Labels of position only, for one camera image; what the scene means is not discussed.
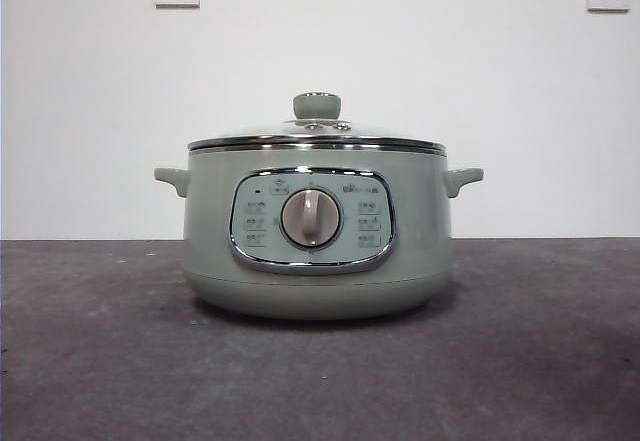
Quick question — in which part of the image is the glass lid with green knob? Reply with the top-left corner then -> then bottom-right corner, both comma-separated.
187,91 -> 447,155

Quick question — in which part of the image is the sage green electric pot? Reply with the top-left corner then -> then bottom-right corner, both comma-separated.
152,146 -> 485,322

